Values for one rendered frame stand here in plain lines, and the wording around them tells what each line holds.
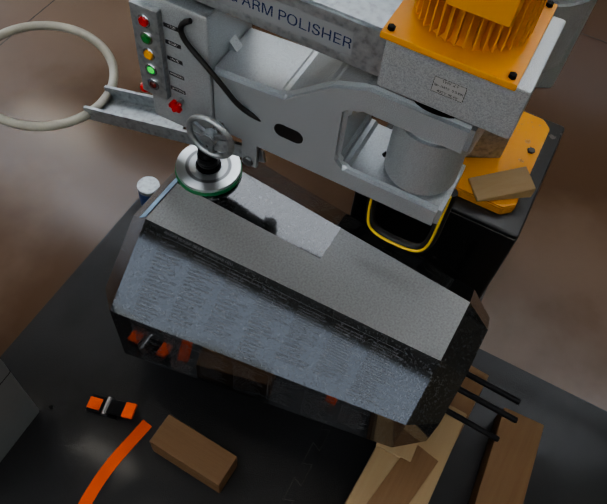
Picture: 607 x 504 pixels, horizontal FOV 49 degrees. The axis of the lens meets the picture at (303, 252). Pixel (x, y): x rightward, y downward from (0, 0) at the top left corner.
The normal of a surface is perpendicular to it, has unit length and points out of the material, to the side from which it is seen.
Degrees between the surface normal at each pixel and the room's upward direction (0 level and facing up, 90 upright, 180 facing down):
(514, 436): 0
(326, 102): 90
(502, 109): 90
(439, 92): 90
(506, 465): 0
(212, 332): 45
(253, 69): 4
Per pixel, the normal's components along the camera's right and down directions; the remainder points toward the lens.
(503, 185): -0.12, -0.51
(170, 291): -0.26, 0.14
